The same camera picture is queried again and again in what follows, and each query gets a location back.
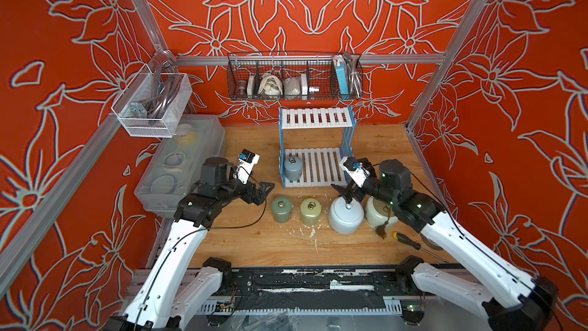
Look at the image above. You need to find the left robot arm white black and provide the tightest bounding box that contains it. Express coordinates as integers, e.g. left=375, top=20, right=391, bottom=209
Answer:
left=104, top=150, right=275, bottom=330

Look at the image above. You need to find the small green tea canister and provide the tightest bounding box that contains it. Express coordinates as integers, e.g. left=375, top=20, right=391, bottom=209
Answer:
left=271, top=196, right=293, bottom=224

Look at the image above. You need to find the beige cloth in basket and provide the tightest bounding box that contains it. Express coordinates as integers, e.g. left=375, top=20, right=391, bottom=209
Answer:
left=257, top=73, right=283, bottom=98

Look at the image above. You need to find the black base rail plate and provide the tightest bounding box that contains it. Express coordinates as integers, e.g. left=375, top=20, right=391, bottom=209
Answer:
left=191, top=265, right=436, bottom=314

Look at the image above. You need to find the small blue tea canister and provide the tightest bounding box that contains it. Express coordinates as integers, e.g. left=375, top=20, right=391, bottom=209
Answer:
left=283, top=156, right=304, bottom=182

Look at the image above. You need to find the yellow black screwdriver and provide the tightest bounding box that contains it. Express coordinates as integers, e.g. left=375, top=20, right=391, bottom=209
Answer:
left=392, top=231, right=447, bottom=263

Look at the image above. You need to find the blue white slatted shelf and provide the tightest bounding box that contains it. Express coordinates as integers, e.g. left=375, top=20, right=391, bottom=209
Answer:
left=279, top=107, right=357, bottom=188

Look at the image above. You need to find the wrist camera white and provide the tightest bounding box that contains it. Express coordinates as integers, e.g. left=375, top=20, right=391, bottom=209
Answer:
left=236, top=149, right=260, bottom=184
left=338, top=156, right=371, bottom=188

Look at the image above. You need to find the clear plastic storage box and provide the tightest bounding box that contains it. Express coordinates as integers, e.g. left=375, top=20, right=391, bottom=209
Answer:
left=134, top=114, right=226, bottom=218

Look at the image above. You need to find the tape roll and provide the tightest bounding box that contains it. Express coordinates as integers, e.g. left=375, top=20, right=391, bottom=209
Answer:
left=420, top=234, right=443, bottom=251

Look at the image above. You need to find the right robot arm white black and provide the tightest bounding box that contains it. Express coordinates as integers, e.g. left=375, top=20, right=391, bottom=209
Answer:
left=334, top=156, right=558, bottom=330

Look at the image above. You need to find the small yellow-green tea canister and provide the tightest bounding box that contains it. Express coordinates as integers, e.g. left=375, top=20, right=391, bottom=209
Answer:
left=300, top=198, right=322, bottom=227

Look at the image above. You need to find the clear mesh wall basket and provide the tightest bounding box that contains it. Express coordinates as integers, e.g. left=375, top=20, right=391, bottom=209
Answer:
left=111, top=65, right=192, bottom=139

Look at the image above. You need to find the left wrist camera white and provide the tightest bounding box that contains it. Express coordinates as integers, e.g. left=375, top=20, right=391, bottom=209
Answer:
left=236, top=149, right=260, bottom=184

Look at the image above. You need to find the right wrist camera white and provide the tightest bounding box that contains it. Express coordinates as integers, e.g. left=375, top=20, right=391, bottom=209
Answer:
left=338, top=156, right=371, bottom=188

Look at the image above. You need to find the black wire wall basket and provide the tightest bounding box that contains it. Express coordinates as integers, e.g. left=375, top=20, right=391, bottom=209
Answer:
left=227, top=51, right=365, bottom=101

